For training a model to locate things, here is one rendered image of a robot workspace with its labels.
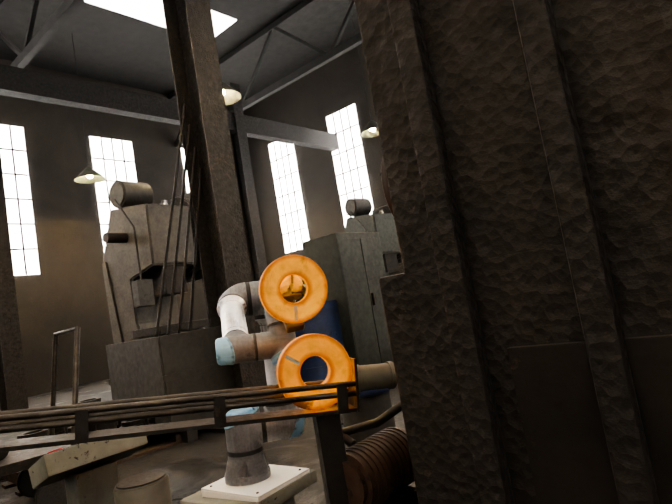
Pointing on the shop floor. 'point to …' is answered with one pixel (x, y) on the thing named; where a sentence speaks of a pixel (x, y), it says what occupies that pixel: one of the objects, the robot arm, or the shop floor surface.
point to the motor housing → (380, 469)
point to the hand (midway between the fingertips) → (291, 280)
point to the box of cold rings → (169, 369)
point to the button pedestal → (86, 469)
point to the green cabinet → (355, 291)
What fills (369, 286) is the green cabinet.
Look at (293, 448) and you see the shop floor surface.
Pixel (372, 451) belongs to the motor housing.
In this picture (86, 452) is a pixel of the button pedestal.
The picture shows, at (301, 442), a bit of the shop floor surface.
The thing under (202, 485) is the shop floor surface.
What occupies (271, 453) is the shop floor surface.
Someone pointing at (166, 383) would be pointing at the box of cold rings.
